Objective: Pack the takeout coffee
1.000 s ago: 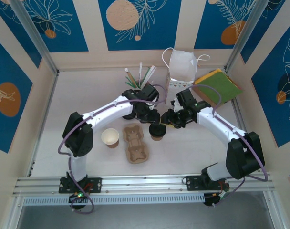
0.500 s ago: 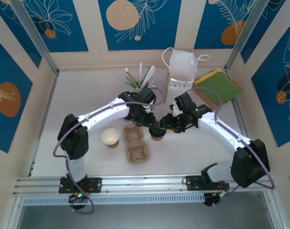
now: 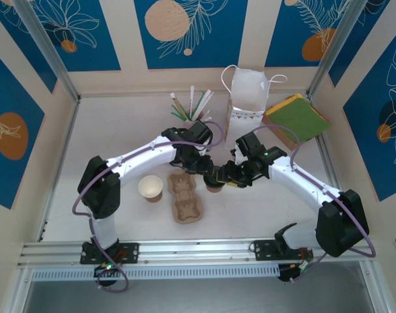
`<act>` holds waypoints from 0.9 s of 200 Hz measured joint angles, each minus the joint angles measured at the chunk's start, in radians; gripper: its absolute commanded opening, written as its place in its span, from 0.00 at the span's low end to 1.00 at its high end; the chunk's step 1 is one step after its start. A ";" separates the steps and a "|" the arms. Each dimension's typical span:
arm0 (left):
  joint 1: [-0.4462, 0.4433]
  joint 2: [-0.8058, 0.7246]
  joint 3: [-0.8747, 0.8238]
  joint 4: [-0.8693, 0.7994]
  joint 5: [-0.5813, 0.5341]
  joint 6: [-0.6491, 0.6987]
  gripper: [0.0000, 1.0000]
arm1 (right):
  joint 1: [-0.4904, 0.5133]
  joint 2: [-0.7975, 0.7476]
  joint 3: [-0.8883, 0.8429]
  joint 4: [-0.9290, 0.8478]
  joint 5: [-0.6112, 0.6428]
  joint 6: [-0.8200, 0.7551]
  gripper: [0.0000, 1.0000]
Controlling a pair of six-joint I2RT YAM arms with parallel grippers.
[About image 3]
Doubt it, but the green striped wrapped straw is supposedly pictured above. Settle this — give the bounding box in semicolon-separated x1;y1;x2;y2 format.
191;90;206;121

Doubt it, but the white slotted cable duct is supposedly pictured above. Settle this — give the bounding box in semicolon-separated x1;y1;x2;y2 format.
31;263;281;282

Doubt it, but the white paper bag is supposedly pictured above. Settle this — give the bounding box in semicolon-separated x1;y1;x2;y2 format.
221;64;288;151

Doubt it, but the white paper-wrapped straw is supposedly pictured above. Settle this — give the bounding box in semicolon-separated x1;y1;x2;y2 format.
194;88;215;120
189;85;196;121

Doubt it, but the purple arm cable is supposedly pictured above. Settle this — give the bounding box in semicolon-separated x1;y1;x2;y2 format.
73;120;224;293
248;125;377;284

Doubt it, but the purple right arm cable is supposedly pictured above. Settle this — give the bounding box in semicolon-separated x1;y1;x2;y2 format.
248;125;377;284

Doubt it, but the cardboard cup carrier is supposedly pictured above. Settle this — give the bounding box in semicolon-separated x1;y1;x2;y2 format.
166;171;205;225

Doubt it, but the brown cup with black lid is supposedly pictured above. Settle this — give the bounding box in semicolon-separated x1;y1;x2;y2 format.
204;174;227;194

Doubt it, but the aluminium front frame bar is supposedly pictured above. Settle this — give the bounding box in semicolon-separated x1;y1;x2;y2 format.
7;270;35;313
360;260;393;313

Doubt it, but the red paper napkin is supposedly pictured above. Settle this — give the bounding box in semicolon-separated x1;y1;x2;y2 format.
310;103;332;127

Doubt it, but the brown paper cup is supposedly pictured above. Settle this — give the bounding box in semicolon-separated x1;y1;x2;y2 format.
137;175;163;204

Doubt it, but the kraft brown straw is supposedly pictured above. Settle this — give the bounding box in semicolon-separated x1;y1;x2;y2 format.
170;92;188;122

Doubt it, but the black base electronics module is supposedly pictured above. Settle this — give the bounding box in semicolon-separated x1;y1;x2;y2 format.
277;259;313;284
92;260;121;288

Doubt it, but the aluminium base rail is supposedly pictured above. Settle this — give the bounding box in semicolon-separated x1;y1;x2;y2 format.
17;234;375;265

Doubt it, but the aluminium corner post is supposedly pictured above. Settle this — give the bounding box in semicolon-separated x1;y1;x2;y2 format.
307;0;365;100
12;0;81;104

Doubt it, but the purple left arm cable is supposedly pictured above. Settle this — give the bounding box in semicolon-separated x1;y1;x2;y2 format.
73;120;224;293

